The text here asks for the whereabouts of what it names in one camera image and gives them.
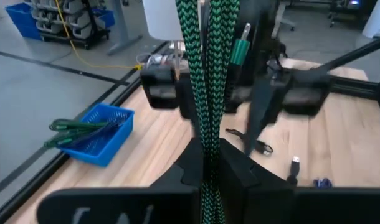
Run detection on white floor cable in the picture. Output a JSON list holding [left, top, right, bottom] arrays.
[[135, 52, 166, 67]]

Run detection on white cylindrical object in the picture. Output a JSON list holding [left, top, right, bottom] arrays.
[[361, 0, 380, 40]]

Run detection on purple braided USB cable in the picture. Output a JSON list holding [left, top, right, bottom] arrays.
[[64, 121, 123, 147]]

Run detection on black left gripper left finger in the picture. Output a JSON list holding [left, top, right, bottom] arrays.
[[36, 138, 206, 224]]

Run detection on blue storage crates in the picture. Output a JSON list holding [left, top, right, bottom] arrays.
[[4, 2, 43, 42]]

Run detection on green braided USB cable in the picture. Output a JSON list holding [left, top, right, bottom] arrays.
[[48, 118, 110, 132], [42, 129, 116, 149], [175, 0, 252, 224]]

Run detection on yellow extension cord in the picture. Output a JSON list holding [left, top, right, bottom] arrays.
[[54, 0, 145, 71]]

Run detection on blue plastic bin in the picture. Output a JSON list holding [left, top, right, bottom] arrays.
[[57, 103, 136, 167]]

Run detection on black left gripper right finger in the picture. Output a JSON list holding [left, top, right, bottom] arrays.
[[219, 138, 380, 224]]

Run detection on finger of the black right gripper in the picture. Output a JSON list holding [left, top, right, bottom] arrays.
[[243, 75, 291, 157], [176, 77, 201, 138]]

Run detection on blue braided USB cable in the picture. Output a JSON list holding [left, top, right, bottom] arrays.
[[312, 177, 333, 189]]

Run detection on black USB cable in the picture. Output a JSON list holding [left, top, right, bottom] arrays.
[[285, 156, 302, 187], [225, 128, 274, 156]]

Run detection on grey desk leg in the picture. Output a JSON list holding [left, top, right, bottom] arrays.
[[107, 0, 144, 57]]

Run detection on cart with grey bins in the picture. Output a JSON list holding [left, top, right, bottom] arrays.
[[24, 0, 116, 51]]

